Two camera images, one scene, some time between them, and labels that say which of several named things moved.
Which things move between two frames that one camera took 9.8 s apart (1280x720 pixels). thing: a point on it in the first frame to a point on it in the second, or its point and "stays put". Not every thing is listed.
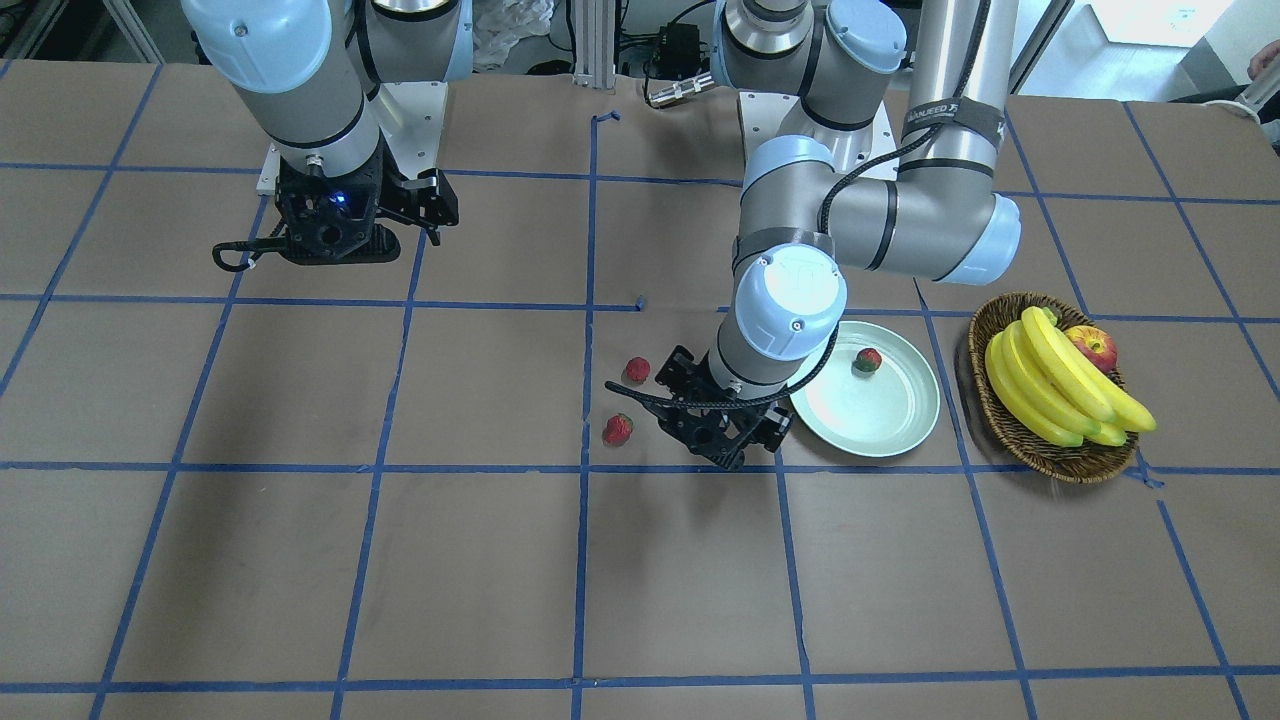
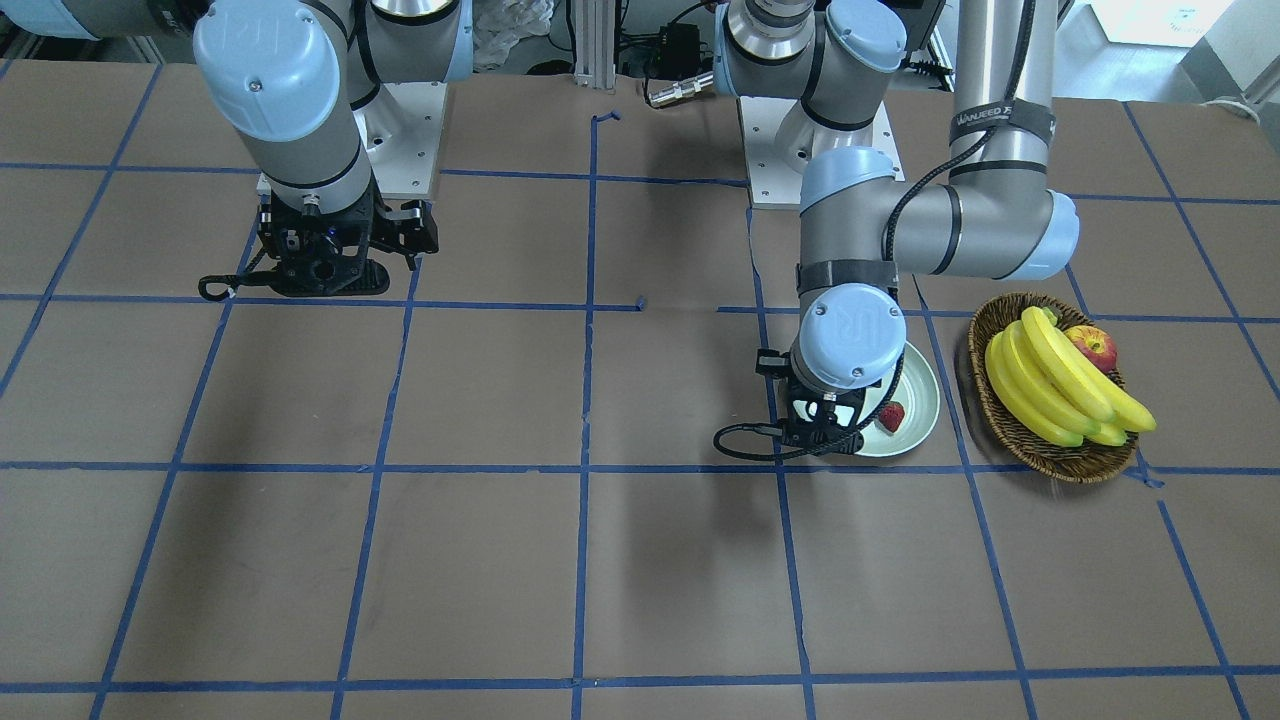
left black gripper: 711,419 to 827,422
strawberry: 617,430 to 891,415
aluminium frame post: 595,44 stays put
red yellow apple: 1097,344 stays put
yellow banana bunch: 1046,387 stays put
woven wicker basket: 1037,454 stays put
